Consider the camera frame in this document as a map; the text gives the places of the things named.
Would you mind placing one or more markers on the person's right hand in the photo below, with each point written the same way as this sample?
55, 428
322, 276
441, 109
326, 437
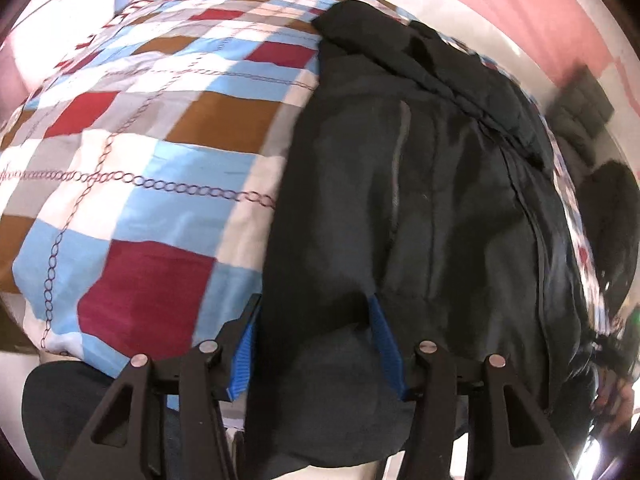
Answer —
615, 400

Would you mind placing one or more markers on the dark padded jacket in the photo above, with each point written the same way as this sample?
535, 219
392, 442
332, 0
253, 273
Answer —
608, 201

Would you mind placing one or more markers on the grey quilted jacket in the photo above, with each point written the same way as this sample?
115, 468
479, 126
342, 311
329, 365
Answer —
576, 117

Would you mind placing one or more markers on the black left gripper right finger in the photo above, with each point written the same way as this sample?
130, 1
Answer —
396, 333

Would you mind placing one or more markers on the large black coat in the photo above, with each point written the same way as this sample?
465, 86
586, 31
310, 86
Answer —
414, 170

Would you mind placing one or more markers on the checkered bed sheet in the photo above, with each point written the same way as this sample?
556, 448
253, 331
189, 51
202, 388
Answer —
138, 183

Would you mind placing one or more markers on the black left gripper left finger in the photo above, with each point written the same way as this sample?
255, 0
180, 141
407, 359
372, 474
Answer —
235, 342

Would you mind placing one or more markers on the red white striped cloth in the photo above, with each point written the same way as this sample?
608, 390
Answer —
90, 19

